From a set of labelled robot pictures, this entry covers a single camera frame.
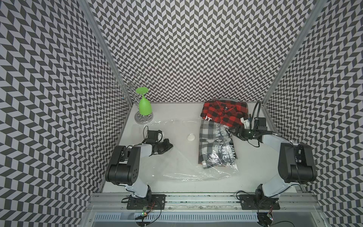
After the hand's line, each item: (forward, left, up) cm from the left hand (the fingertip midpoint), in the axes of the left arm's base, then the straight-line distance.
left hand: (172, 147), depth 94 cm
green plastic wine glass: (+17, +16, +23) cm, 33 cm away
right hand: (+5, -39, +8) cm, 40 cm away
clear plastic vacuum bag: (-11, -6, -1) cm, 12 cm away
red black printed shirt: (+21, -39, +11) cm, 46 cm away
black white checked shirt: (-4, -28, +7) cm, 29 cm away
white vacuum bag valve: (+6, -13, +3) cm, 14 cm away
